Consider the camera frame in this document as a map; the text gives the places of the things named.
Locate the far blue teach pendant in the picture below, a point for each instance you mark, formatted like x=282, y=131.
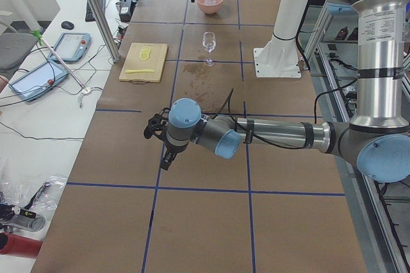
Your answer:
x=71, y=47

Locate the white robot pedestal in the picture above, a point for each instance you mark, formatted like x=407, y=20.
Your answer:
x=279, y=58

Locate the clear plastic bag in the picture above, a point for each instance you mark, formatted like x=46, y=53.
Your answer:
x=40, y=197

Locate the clear ice cubes pile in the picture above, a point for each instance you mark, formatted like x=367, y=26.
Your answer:
x=210, y=3

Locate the black computer mouse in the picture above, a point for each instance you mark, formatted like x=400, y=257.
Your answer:
x=67, y=25

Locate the blue teach pendant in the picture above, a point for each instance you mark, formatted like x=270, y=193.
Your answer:
x=38, y=81
x=71, y=47

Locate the grey office chair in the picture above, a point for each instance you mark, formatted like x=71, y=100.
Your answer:
x=15, y=47

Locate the near blue teach pendant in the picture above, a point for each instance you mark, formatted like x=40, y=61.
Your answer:
x=38, y=81

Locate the yellow plastic knife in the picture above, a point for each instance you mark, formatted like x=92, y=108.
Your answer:
x=133, y=71

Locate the pink bowl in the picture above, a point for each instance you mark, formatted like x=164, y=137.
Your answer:
x=209, y=10

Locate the wooden cutting board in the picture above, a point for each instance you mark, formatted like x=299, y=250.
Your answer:
x=156, y=61

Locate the lemon slice two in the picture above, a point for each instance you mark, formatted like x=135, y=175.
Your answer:
x=144, y=53

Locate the metal rod green clip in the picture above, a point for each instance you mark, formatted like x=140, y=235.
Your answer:
x=84, y=89

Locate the aluminium frame post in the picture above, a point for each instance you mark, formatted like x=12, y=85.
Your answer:
x=104, y=29

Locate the lemon slice one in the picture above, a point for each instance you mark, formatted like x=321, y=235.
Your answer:
x=144, y=57

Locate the red cylinder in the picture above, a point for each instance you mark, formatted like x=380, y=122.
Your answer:
x=20, y=246

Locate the clear wine glass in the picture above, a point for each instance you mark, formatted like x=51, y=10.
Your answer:
x=209, y=44

